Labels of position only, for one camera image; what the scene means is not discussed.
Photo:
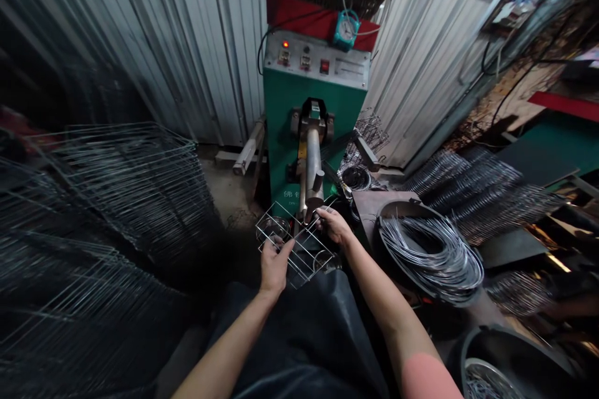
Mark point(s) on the person's left hand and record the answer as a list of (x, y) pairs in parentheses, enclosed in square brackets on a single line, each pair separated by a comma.
[(273, 268)]

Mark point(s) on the person's right hand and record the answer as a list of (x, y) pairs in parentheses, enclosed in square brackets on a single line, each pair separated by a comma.
[(338, 230)]

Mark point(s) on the person's legs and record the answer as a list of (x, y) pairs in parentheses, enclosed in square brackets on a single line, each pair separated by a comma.
[(309, 338)]

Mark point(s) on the wooden plank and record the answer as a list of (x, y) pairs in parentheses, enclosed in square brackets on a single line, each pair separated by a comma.
[(248, 149)]

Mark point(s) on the green welding machine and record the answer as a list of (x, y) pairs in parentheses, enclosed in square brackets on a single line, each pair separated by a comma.
[(318, 104)]

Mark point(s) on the blue alarm clock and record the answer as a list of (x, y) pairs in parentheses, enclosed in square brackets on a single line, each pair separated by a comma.
[(345, 30)]

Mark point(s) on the green table with red edge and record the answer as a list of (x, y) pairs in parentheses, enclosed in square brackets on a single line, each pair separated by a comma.
[(557, 137)]

